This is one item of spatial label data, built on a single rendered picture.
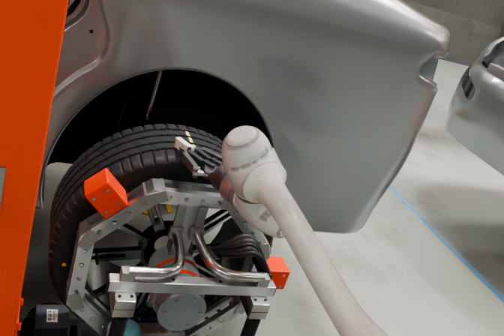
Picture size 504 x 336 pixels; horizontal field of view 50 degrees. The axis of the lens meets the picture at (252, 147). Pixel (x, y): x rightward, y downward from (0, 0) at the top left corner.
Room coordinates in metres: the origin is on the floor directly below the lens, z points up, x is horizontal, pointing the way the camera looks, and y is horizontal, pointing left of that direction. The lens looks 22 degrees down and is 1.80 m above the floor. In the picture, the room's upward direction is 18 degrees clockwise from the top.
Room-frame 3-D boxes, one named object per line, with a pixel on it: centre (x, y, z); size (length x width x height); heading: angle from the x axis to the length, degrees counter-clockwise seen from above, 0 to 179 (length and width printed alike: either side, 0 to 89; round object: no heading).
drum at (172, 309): (1.21, 0.08, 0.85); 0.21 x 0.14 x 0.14; 24
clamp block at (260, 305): (1.16, -0.13, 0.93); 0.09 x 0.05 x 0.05; 24
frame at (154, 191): (1.28, 0.11, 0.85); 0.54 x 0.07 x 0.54; 114
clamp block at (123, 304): (1.02, 0.18, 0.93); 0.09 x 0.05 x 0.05; 24
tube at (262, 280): (1.21, -0.03, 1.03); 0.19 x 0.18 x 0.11; 24
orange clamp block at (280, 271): (1.41, -0.17, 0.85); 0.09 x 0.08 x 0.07; 114
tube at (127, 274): (1.13, 0.15, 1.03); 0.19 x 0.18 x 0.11; 24
